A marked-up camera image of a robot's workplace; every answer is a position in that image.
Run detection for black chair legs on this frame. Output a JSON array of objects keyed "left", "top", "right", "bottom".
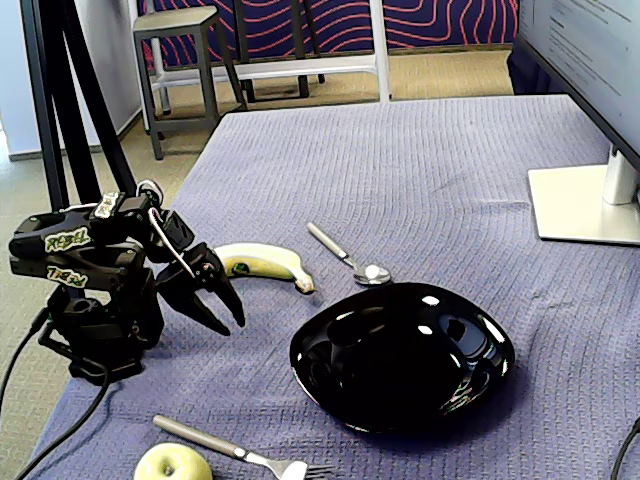
[{"left": 232, "top": 0, "right": 326, "bottom": 101}]

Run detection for white metal table frame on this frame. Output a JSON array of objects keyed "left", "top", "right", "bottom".
[{"left": 127, "top": 0, "right": 392, "bottom": 116}]

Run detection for glossy black bowl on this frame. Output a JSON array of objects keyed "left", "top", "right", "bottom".
[{"left": 288, "top": 282, "right": 516, "bottom": 435}]

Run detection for yellow banana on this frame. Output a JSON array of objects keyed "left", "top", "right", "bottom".
[{"left": 212, "top": 242, "right": 317, "bottom": 295}]

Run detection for thick black cable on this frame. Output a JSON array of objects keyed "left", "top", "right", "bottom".
[{"left": 14, "top": 357, "right": 111, "bottom": 480}]

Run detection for black tripod legs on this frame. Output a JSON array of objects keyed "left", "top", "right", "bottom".
[{"left": 19, "top": 0, "right": 139, "bottom": 214}]

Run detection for thin black cable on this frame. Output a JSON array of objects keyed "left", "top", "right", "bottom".
[{"left": 0, "top": 305, "right": 51, "bottom": 401}]

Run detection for green apple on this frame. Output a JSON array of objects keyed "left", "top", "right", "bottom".
[{"left": 132, "top": 442, "right": 214, "bottom": 480}]

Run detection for silver fork grey handle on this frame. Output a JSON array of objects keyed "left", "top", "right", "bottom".
[{"left": 152, "top": 414, "right": 337, "bottom": 480}]

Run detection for computer monitor silver stand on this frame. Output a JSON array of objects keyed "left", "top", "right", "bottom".
[{"left": 507, "top": 0, "right": 640, "bottom": 246}]

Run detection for blue-grey woven table cloth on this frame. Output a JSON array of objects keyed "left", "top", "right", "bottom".
[{"left": 24, "top": 93, "right": 640, "bottom": 480}]

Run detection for silver spoon grey handle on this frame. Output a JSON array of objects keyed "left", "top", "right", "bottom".
[{"left": 306, "top": 221, "right": 392, "bottom": 287}]

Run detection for grey metal stool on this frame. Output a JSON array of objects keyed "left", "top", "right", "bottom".
[{"left": 132, "top": 5, "right": 249, "bottom": 161}]

